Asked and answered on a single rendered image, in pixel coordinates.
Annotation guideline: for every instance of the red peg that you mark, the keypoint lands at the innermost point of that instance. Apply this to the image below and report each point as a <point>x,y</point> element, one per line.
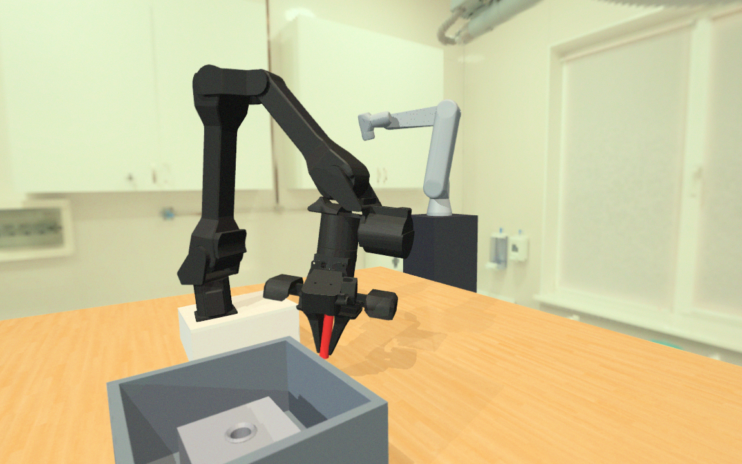
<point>326,335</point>

